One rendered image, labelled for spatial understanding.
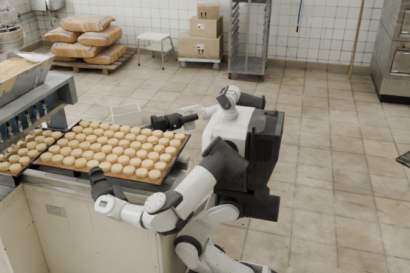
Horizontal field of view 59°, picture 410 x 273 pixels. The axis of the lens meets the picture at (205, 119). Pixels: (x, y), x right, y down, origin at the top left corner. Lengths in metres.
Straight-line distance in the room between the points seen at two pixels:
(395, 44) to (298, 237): 2.63
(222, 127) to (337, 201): 1.85
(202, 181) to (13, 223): 1.07
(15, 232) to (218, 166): 1.13
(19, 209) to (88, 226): 0.34
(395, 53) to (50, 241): 3.83
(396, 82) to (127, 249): 3.68
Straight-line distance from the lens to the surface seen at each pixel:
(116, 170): 1.57
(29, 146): 2.06
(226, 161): 1.24
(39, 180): 1.88
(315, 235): 2.76
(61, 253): 2.16
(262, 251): 2.59
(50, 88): 2.01
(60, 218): 1.95
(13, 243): 2.03
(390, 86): 4.74
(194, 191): 1.19
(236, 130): 1.36
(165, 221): 1.20
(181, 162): 1.80
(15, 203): 1.96
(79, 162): 1.66
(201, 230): 1.79
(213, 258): 1.95
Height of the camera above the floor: 1.92
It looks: 29 degrees down
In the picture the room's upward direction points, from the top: straight up
